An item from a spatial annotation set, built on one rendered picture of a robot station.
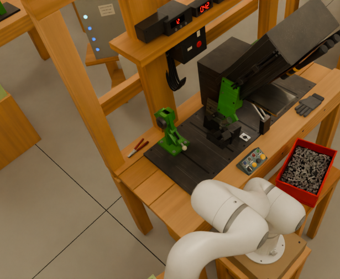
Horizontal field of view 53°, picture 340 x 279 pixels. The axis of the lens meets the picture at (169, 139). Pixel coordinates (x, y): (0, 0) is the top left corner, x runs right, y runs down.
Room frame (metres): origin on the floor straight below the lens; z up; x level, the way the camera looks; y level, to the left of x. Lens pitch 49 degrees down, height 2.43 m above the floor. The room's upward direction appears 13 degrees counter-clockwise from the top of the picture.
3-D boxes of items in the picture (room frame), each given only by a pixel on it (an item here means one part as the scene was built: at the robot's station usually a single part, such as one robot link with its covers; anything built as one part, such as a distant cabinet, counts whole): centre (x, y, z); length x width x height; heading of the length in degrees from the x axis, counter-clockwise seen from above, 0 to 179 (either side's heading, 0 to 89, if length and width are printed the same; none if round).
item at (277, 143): (1.14, -0.55, 0.82); 1.50 x 0.14 x 0.15; 122
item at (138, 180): (1.38, -0.41, 0.44); 1.49 x 0.70 x 0.88; 122
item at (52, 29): (1.63, -0.25, 1.36); 1.49 x 0.09 x 0.97; 122
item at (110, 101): (1.69, -0.21, 1.23); 1.30 x 0.05 x 0.09; 122
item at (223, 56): (1.55, -0.43, 1.07); 0.30 x 0.18 x 0.34; 122
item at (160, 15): (1.41, -0.04, 1.59); 0.15 x 0.07 x 0.07; 122
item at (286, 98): (1.34, -0.53, 1.11); 0.39 x 0.16 x 0.03; 32
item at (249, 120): (1.38, -0.41, 0.89); 1.10 x 0.42 x 0.02; 122
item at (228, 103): (1.29, -0.38, 1.17); 0.13 x 0.12 x 0.20; 122
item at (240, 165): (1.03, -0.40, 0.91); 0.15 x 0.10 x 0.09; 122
